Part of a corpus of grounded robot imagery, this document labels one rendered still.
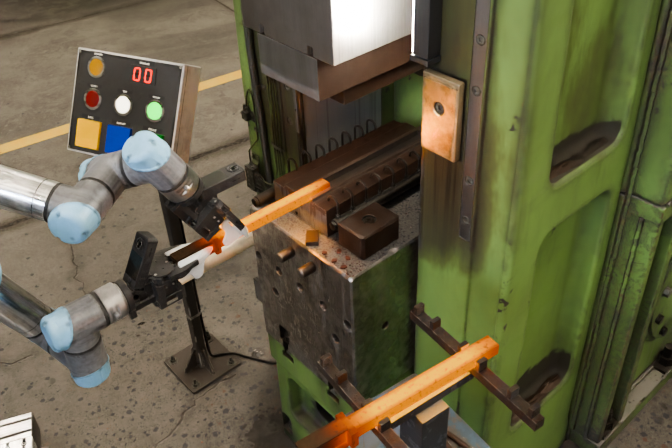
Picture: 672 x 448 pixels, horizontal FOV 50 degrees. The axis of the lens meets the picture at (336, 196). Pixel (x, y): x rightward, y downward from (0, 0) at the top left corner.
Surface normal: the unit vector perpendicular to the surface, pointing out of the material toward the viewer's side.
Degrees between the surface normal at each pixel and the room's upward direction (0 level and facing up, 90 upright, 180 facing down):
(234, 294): 0
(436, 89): 90
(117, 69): 60
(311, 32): 90
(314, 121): 90
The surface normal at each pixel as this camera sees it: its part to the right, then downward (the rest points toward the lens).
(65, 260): -0.04, -0.81
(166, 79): -0.36, 0.07
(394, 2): 0.66, 0.41
